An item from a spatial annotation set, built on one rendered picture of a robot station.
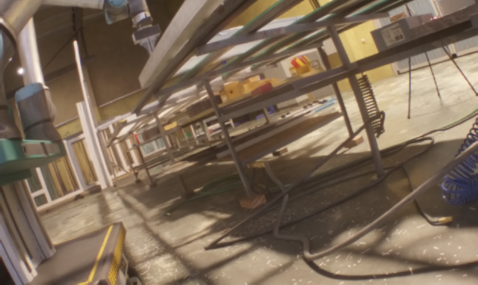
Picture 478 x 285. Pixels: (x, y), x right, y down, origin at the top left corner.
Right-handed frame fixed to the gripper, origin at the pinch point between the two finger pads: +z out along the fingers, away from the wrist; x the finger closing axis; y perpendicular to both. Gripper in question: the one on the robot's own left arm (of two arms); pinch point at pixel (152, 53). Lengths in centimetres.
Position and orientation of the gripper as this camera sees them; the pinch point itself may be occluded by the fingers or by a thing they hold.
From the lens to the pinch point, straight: 157.8
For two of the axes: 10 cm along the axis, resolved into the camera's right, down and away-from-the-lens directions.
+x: -8.5, 3.5, -4.0
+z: 3.6, 9.3, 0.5
